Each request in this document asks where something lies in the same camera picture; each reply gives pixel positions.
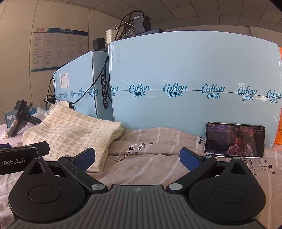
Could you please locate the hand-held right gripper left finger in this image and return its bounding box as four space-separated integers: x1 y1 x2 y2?
21 148 108 194

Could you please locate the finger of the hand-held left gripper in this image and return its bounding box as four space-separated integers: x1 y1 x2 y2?
21 141 50 157

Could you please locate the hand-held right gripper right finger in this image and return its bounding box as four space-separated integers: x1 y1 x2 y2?
166 147 250 194

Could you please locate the cream knitted sweater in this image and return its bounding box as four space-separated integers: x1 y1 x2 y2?
22 103 125 172

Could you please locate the black handheld device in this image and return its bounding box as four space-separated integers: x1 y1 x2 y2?
8 100 42 138

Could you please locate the white plastic bag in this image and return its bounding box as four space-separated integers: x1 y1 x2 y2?
33 107 48 121

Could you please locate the dark blue box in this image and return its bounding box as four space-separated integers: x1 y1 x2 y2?
4 112 18 129

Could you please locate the grey striped printed bedsheet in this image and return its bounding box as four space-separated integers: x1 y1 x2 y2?
0 126 282 221

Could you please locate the smartphone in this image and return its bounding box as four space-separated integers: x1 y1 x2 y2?
204 122 266 158

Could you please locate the light blue carton with label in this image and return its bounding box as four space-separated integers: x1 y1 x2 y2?
52 51 115 123

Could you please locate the large light blue carton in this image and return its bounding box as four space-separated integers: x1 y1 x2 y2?
108 30 282 148

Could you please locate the small black adapter box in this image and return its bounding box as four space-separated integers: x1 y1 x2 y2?
93 38 106 52

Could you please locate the white power strip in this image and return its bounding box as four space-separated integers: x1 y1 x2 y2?
106 27 118 46

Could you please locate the black mesh device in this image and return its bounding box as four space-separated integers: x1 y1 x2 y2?
123 22 135 39

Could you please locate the black power adapter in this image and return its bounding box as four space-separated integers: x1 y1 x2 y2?
134 13 152 35

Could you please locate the black cable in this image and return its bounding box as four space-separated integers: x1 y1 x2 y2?
70 52 110 105
44 70 58 104

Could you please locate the wall notice board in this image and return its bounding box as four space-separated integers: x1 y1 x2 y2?
30 27 89 73

